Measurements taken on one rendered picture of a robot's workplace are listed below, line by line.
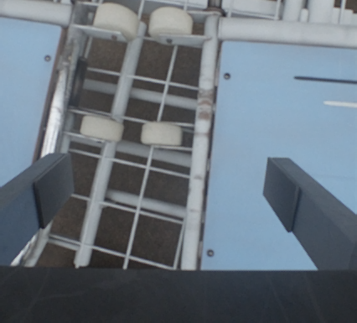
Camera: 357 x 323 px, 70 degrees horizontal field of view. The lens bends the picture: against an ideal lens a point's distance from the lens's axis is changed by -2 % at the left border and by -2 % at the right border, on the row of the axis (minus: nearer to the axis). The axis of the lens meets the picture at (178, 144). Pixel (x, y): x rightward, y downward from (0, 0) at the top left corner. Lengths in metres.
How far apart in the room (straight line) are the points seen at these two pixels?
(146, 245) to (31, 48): 0.72
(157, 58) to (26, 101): 0.66
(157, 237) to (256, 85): 0.70
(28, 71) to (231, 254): 0.38
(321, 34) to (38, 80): 0.40
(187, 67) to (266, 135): 0.67
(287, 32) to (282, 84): 0.07
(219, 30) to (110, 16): 0.15
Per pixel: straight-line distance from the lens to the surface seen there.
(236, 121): 0.35
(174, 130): 0.37
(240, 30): 0.39
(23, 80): 0.44
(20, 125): 0.44
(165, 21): 0.38
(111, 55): 1.07
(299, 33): 0.40
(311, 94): 0.38
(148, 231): 0.95
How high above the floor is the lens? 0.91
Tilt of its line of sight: 82 degrees down
